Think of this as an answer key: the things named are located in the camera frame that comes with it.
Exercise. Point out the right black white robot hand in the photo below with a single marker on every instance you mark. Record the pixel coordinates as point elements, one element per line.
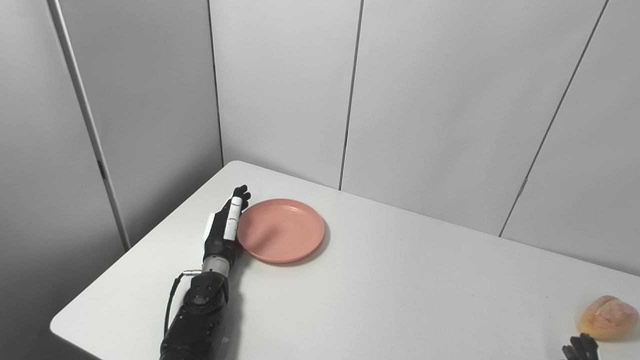
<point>580,350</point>

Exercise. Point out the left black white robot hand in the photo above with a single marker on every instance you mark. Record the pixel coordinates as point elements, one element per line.
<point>216,240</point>

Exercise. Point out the golden bread roll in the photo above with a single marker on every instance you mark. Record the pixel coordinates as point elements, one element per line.
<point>609,317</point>

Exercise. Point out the pink round plate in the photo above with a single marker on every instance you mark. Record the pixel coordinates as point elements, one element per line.
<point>282,231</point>

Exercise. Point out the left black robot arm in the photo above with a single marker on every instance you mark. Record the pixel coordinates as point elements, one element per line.
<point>197,320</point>

